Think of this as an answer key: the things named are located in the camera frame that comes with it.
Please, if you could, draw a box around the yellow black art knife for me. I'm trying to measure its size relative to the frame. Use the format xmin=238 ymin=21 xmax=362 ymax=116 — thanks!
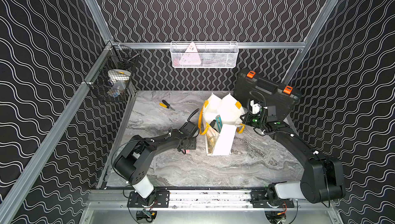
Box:
xmin=210 ymin=120 xmax=217 ymax=131

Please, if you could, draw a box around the teal utility knife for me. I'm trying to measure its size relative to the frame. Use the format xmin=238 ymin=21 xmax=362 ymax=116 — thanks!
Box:
xmin=216 ymin=115 xmax=223 ymax=133

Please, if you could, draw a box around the white pouch with yellow handles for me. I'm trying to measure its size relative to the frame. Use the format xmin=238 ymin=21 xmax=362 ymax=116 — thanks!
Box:
xmin=198 ymin=93 xmax=245 ymax=156

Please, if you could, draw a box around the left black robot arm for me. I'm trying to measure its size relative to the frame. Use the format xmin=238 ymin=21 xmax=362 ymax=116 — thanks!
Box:
xmin=111 ymin=109 xmax=199 ymax=199

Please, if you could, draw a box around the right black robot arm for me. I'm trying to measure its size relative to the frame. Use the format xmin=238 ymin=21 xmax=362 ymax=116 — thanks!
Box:
xmin=240 ymin=90 xmax=346 ymax=204

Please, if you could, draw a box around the black tool case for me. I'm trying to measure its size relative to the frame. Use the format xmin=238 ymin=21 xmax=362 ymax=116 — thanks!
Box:
xmin=233 ymin=69 xmax=302 ymax=121

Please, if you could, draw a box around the yellow black screwdriver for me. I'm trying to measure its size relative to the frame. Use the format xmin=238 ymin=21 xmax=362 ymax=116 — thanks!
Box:
xmin=159 ymin=100 xmax=174 ymax=110

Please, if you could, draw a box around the pink triangle card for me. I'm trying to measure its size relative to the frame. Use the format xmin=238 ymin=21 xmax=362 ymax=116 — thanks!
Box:
xmin=179 ymin=42 xmax=202 ymax=67

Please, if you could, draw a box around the silver mounting rail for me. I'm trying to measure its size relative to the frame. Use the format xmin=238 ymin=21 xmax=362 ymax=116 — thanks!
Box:
xmin=127 ymin=188 xmax=295 ymax=210

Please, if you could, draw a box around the white wire wall basket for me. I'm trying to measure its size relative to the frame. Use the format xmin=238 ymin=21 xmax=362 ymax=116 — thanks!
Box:
xmin=170 ymin=42 xmax=239 ymax=69

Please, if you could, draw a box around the black wire corner basket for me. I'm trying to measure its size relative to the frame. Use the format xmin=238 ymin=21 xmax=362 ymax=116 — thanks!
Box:
xmin=88 ymin=44 xmax=142 ymax=103

